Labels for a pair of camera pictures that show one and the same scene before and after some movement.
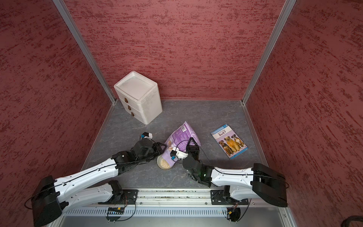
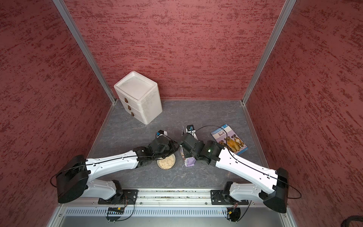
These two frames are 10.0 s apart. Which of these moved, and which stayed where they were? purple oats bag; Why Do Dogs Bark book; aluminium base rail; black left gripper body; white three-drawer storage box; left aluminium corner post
Moved: black left gripper body; purple oats bag
Stayed: Why Do Dogs Bark book; white three-drawer storage box; aluminium base rail; left aluminium corner post
